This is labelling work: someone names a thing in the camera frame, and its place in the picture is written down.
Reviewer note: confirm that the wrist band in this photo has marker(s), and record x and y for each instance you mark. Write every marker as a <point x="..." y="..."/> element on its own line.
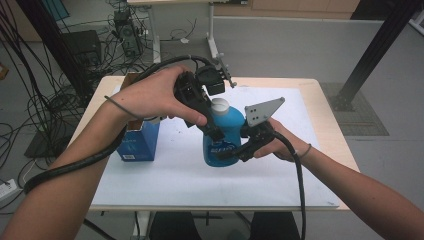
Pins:
<point x="120" y="106"/>
<point x="306" y="151"/>

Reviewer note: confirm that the left wrist band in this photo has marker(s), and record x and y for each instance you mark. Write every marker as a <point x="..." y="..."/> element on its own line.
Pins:
<point x="120" y="106"/>

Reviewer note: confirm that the white table mat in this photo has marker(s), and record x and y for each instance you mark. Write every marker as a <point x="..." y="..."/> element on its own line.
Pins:
<point x="186" y="186"/>

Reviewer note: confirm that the person's right hand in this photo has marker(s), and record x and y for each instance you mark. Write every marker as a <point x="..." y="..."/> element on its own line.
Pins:
<point x="283" y="145"/>

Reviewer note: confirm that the wooden cabinet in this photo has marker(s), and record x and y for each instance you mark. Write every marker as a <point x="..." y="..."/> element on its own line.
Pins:
<point x="286" y="8"/>

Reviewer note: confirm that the black floor base plate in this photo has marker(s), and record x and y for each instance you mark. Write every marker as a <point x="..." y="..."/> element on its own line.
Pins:
<point x="40" y="146"/>

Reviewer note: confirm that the person's left leg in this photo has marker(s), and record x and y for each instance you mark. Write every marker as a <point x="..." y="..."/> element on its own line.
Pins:
<point x="176" y="228"/>

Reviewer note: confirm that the black box on floor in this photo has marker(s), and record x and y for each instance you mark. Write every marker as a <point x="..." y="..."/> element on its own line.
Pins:
<point x="83" y="45"/>

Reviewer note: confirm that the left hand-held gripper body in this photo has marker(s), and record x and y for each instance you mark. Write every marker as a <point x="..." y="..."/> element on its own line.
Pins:
<point x="195" y="93"/>

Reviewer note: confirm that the person's left hand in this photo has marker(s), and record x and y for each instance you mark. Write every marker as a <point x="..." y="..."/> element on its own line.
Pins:
<point x="153" y="96"/>

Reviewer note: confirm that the black metal post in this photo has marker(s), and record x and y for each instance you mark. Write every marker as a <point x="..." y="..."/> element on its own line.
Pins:
<point x="56" y="46"/>
<point x="376" y="50"/>

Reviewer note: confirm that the white power strip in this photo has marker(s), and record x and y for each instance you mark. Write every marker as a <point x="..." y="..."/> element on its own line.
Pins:
<point x="7" y="189"/>

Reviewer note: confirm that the person's right leg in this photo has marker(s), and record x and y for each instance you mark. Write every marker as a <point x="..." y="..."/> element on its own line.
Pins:
<point x="273" y="228"/>

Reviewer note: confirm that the blue cardboard box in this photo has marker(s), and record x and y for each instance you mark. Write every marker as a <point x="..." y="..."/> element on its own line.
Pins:
<point x="140" y="143"/>

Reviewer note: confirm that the right wrist band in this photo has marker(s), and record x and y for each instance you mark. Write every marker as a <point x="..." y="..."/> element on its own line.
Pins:
<point x="306" y="151"/>

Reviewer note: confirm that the white desk frame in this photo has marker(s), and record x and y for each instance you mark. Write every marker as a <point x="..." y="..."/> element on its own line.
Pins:
<point x="212" y="36"/>

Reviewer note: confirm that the light wooden table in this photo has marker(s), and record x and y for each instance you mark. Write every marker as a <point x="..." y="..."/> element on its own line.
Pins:
<point x="333" y="133"/>

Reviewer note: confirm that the person's leg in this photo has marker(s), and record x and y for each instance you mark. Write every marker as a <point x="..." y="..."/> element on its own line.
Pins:
<point x="176" y="228"/>
<point x="273" y="228"/>

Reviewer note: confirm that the grey floor mat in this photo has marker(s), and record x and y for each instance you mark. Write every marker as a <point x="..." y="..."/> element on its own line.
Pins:
<point x="363" y="113"/>

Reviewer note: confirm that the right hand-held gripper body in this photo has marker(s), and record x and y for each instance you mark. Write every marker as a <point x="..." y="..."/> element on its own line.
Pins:
<point x="258" y="133"/>

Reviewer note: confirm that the blue bottle with white cap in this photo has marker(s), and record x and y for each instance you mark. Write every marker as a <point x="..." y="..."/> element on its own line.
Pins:
<point x="230" y="126"/>

